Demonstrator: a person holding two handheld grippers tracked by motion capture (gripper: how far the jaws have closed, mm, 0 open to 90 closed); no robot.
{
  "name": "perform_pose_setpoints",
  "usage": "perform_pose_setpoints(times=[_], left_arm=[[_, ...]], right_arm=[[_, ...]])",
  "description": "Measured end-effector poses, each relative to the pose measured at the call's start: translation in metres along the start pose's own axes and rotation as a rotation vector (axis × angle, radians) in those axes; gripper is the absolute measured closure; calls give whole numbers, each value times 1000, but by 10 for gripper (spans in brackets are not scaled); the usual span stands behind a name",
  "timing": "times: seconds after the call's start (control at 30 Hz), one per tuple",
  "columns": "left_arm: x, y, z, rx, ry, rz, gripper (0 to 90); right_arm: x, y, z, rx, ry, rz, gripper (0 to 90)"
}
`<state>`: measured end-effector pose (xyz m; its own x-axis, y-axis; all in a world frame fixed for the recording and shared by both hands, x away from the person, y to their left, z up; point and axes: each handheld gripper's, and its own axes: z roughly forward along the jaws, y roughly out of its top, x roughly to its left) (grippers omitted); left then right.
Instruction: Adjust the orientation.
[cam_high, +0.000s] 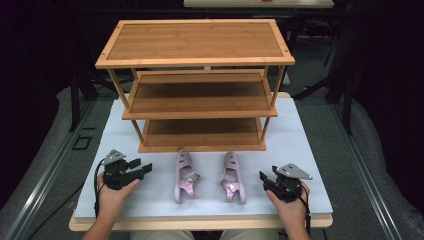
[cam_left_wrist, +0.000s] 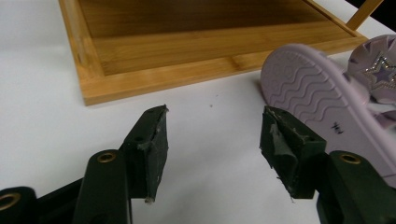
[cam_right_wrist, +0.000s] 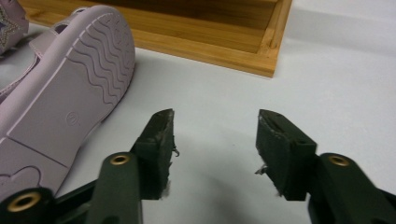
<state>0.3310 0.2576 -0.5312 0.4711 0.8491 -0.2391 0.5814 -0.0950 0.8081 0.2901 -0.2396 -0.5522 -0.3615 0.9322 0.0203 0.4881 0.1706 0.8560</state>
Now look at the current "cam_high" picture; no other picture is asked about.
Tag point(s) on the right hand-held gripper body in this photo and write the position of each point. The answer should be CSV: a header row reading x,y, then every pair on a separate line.
x,y
289,185

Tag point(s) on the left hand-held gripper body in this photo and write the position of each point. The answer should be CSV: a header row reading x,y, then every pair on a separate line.
x,y
115,173

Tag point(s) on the pink child sandal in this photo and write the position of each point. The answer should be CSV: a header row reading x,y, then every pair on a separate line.
x,y
181,164
230,164

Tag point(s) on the wooden three-tier shoe rack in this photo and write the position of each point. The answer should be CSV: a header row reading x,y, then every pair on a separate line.
x,y
196,40

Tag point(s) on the person's right hand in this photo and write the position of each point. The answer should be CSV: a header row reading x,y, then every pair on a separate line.
x,y
293,213

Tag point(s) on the person's left hand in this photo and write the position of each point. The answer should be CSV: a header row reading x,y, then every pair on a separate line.
x,y
110,201

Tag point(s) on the white table mat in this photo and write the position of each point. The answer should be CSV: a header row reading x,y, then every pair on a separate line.
x,y
156,196

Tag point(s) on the person's right leg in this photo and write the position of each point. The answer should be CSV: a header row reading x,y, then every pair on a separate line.
x,y
250,235

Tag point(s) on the person's leg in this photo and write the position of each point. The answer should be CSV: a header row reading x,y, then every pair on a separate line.
x,y
250,235
160,235

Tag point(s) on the person's left leg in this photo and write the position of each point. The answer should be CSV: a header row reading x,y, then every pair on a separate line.
x,y
160,235

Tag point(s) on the light wooden table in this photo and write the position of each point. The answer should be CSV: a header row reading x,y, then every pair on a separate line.
x,y
200,224

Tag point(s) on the black metal stand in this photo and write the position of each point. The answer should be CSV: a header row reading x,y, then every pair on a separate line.
x,y
347,100
74,100

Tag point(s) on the metal floor rail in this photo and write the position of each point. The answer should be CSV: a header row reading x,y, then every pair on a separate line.
x,y
46,180
366,180

